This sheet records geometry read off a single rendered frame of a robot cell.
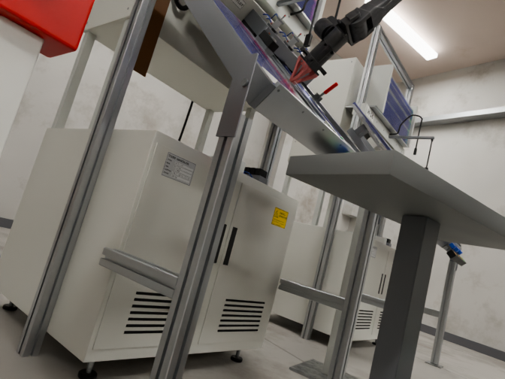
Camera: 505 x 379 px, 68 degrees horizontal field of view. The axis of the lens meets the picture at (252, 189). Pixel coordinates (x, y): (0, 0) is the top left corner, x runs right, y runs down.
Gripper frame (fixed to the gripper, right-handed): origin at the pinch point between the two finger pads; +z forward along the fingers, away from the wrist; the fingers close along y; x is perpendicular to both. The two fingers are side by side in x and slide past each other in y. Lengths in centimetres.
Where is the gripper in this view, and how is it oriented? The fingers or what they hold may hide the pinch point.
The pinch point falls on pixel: (293, 80)
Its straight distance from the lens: 126.3
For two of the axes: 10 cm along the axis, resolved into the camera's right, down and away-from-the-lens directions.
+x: 3.8, 7.4, -5.6
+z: -7.1, 6.2, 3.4
